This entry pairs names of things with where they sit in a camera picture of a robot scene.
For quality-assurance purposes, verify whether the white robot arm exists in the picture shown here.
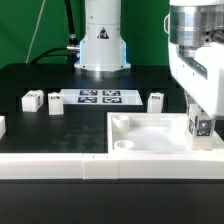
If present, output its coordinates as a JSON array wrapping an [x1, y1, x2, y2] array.
[[75, 0, 224, 119]]

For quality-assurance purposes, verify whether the white front fence rail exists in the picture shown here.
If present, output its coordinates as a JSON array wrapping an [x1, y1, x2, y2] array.
[[0, 153, 224, 180]]

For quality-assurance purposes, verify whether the white marker base plate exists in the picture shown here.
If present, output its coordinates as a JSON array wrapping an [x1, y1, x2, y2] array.
[[60, 89, 142, 105]]

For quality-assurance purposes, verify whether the grey thin cable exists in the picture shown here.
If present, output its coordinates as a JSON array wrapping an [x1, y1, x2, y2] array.
[[25, 0, 48, 64]]

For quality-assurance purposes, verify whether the black cable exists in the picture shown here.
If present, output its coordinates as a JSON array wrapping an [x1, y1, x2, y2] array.
[[30, 0, 80, 64]]

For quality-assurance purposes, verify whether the white left fence piece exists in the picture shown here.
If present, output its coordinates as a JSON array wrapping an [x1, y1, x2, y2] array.
[[0, 116, 6, 140]]

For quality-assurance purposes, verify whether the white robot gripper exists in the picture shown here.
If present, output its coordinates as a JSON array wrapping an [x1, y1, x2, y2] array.
[[169, 43, 224, 129]]

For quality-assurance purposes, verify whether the white square tabletop part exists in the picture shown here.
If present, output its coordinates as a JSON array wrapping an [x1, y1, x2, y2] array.
[[106, 111, 224, 155]]

